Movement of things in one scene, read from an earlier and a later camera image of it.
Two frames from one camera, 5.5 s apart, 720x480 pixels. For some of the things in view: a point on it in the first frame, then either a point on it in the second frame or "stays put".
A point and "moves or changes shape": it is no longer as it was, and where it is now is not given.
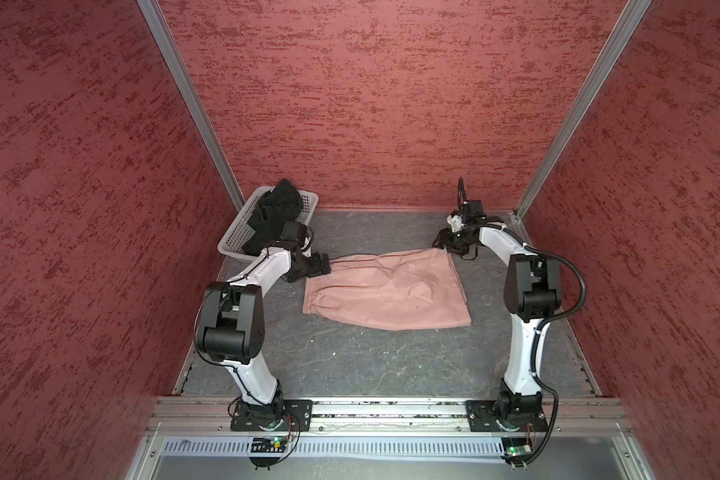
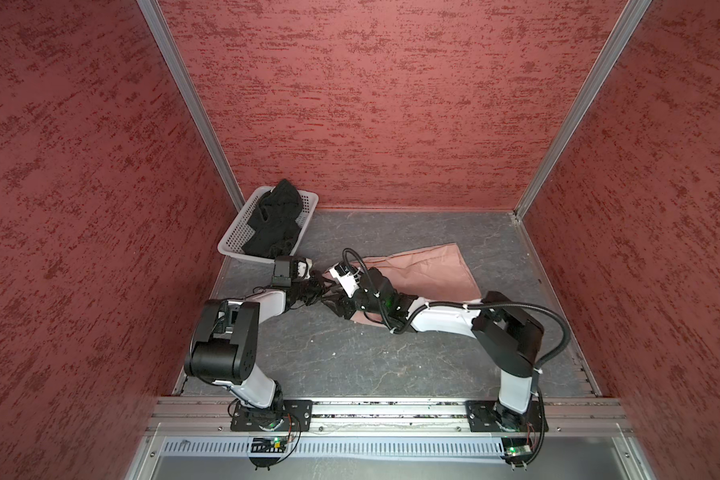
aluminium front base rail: [389, 416] stays put
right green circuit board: [516, 450] stays put
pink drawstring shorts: [403, 290] moves or changes shape
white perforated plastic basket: [232, 242] stays put
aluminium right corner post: [632, 16] stays put
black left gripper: [315, 269] → [318, 290]
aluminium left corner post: [181, 77] stays put
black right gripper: [446, 238] → [346, 304]
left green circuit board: [275, 444] stays put
